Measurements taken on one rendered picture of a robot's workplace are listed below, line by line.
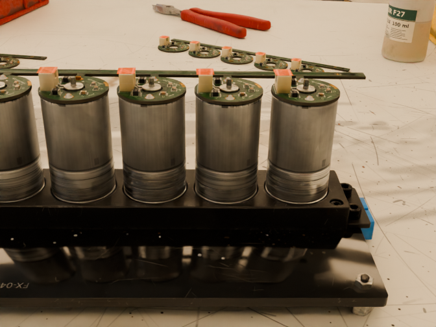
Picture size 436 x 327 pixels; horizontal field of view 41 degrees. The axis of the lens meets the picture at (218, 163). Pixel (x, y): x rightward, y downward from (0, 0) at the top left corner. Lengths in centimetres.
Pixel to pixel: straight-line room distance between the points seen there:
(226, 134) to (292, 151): 3
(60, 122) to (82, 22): 35
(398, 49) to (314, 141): 26
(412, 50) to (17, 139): 32
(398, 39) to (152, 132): 29
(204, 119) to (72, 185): 6
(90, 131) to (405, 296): 13
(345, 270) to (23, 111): 13
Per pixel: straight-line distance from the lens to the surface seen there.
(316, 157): 22
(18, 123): 22
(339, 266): 21
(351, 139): 33
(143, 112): 20
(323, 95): 21
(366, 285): 20
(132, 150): 21
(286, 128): 21
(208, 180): 22
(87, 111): 21
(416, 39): 47
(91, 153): 22
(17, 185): 23
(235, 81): 22
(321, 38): 51
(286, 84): 21
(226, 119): 20
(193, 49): 46
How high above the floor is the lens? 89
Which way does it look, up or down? 28 degrees down
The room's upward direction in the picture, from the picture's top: 1 degrees clockwise
